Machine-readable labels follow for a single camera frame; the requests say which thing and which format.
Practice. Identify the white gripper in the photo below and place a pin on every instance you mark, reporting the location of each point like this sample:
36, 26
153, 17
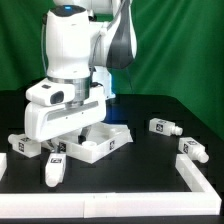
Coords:
44, 123

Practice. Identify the white square tabletop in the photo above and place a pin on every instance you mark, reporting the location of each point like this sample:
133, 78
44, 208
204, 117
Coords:
102, 140

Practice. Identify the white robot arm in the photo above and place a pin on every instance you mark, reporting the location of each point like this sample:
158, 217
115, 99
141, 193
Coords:
80, 35

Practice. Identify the white obstacle piece left edge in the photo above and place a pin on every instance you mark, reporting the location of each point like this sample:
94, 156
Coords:
3, 164

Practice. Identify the white L-shaped obstacle fence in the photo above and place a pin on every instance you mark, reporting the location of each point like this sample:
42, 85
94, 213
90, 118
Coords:
201, 199

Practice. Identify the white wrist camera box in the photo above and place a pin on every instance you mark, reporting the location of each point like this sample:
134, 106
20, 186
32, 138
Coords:
47, 93

